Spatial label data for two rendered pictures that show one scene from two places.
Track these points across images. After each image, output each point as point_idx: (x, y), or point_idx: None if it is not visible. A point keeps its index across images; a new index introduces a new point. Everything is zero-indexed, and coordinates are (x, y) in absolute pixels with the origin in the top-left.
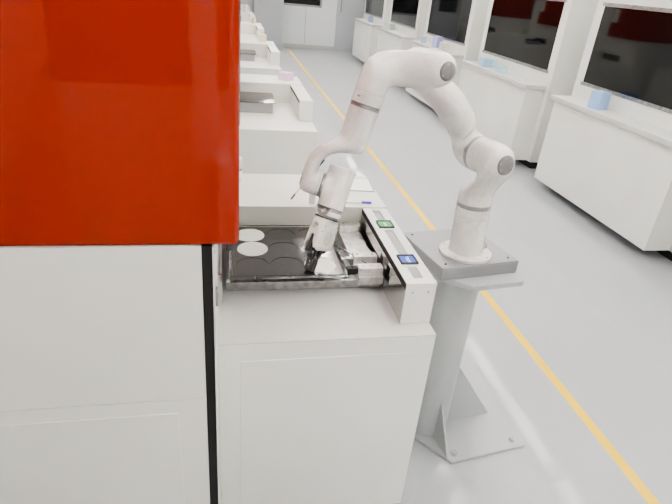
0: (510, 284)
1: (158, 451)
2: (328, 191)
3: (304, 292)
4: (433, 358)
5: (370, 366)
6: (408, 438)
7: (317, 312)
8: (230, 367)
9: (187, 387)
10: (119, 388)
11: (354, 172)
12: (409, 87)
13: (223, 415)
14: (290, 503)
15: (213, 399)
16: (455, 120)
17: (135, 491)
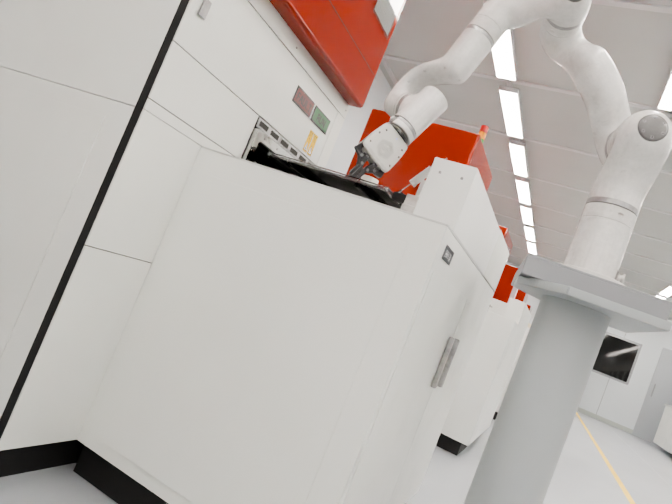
0: (642, 315)
1: (65, 161)
2: (406, 103)
3: None
4: (493, 446)
5: (342, 242)
6: (357, 426)
7: None
8: (198, 180)
9: (127, 86)
10: (83, 69)
11: (444, 96)
12: (531, 19)
13: (162, 247)
14: (158, 459)
15: (139, 110)
16: (589, 74)
17: (21, 211)
